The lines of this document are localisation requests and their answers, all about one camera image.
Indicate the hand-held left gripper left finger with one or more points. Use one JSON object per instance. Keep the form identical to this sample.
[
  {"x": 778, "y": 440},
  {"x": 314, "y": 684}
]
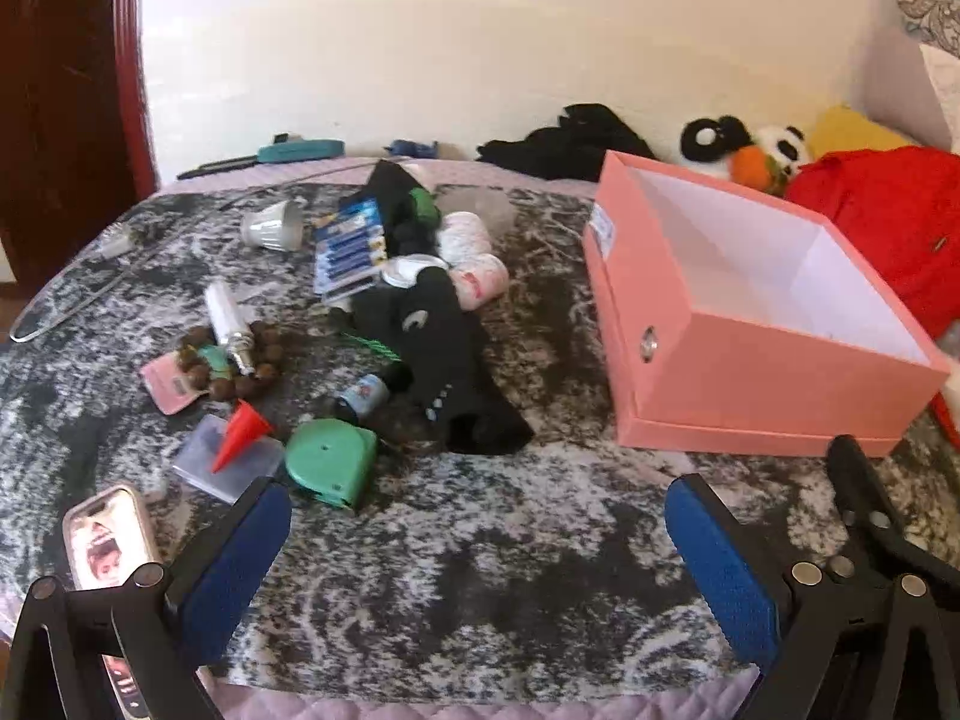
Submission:
[{"x": 232, "y": 577}]

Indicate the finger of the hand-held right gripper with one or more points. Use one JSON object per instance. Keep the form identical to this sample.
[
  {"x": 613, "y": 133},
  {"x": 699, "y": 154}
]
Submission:
[{"x": 855, "y": 480}]

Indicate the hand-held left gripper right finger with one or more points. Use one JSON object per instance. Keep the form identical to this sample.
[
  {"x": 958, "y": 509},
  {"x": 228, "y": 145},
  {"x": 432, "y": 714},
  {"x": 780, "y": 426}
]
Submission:
[{"x": 720, "y": 577}]

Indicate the pink cardboard box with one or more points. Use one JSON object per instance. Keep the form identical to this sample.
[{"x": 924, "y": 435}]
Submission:
[{"x": 750, "y": 390}]

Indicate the pink green spout pouch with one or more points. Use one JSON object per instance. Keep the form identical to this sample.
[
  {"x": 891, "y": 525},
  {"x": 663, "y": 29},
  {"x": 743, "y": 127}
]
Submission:
[{"x": 169, "y": 388}]

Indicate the clear plastic case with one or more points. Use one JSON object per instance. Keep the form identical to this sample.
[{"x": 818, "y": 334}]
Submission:
[{"x": 202, "y": 457}]

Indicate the phone with picture case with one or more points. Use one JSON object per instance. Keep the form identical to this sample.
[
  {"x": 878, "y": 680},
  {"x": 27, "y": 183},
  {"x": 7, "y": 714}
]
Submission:
[{"x": 105, "y": 540}]

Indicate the red plastic cone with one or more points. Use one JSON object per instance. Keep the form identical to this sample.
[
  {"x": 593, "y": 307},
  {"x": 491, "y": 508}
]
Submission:
[{"x": 240, "y": 431}]

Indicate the green tape measure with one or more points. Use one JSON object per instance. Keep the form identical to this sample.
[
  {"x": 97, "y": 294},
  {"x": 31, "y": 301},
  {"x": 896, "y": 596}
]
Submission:
[{"x": 326, "y": 465}]

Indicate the small blue label bottle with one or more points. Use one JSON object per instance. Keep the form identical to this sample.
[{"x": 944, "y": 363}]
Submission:
[{"x": 364, "y": 394}]

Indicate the white tube with metal cap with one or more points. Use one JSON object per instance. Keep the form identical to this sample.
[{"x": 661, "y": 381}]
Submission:
[{"x": 225, "y": 315}]

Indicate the red cloth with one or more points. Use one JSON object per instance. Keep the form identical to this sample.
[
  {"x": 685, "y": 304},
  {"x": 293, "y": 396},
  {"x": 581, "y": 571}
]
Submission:
[{"x": 885, "y": 217}]

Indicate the black sock grey dots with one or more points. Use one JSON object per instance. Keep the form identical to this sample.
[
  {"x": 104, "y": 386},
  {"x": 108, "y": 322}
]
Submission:
[{"x": 442, "y": 360}]

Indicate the panda plush toy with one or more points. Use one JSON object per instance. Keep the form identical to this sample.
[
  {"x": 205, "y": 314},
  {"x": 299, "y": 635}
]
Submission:
[{"x": 750, "y": 154}]

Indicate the blue battery pack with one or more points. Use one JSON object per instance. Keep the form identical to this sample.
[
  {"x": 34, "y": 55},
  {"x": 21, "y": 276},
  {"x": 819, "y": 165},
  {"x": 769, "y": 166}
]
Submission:
[{"x": 345, "y": 251}]

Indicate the yellow pillow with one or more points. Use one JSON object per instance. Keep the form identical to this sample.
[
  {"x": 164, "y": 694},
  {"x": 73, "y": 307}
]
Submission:
[{"x": 855, "y": 131}]

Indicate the white round lid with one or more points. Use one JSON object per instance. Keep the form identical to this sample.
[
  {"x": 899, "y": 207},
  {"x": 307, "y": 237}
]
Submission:
[{"x": 401, "y": 271}]

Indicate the light bulb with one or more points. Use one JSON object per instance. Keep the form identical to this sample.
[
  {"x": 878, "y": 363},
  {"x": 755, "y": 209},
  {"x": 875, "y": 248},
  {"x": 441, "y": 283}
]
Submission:
[{"x": 274, "y": 225}]

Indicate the flat black device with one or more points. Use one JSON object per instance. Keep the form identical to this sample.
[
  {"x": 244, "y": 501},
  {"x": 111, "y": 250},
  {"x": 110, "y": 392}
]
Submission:
[{"x": 217, "y": 164}]

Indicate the floral patterned pillow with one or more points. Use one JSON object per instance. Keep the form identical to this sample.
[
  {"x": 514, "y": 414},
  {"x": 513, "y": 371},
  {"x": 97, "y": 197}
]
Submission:
[{"x": 941, "y": 67}]

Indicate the teal case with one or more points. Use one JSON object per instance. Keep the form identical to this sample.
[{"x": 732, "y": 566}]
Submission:
[{"x": 300, "y": 151}]

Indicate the black cloth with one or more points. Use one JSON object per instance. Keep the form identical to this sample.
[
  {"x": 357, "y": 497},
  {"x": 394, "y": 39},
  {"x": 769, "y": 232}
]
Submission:
[{"x": 570, "y": 141}]

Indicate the small blue object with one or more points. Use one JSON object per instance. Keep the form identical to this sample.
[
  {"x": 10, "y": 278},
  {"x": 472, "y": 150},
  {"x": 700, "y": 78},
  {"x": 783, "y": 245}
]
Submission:
[{"x": 411, "y": 148}]

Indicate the dark wooden door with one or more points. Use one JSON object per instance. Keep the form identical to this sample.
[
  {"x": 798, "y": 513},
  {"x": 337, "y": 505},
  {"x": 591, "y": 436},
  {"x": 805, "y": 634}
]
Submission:
[{"x": 60, "y": 105}]

